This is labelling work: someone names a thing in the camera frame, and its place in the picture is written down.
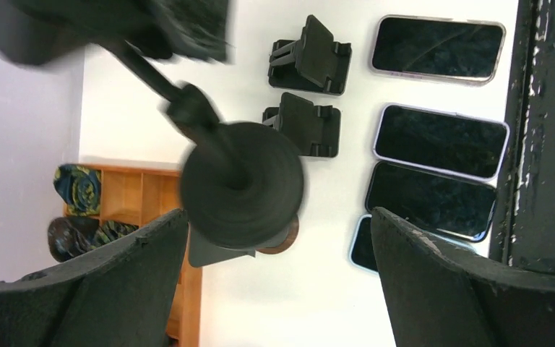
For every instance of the pink case phone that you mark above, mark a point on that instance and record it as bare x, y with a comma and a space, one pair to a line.
438, 49

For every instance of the light blue case phone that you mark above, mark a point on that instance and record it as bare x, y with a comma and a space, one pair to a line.
361, 253

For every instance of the rolled green sock right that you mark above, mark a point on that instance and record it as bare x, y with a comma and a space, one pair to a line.
80, 189

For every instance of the black round base clamp stand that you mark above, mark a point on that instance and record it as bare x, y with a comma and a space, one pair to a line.
243, 183

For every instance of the black angled phone stand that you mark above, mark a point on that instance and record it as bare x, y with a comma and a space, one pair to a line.
314, 130

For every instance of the rolled patterned sock front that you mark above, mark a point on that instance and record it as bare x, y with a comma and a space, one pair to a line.
110, 231

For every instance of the black folding phone stand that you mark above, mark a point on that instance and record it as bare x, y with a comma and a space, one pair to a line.
315, 63

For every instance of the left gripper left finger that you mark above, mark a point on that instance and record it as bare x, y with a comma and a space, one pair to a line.
117, 295

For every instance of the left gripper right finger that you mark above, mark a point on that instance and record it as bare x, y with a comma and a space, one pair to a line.
440, 294

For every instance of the wooden compartment tray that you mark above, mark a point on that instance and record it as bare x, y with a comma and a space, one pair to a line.
137, 196

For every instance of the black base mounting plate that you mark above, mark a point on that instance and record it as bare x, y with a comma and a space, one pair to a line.
523, 226

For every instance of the dark blue case phone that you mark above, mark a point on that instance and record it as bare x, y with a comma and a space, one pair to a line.
439, 204

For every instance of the rolled dark sock left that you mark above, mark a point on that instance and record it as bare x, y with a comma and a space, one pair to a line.
71, 236

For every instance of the lilac case phone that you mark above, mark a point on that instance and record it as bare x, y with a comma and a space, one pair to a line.
449, 143

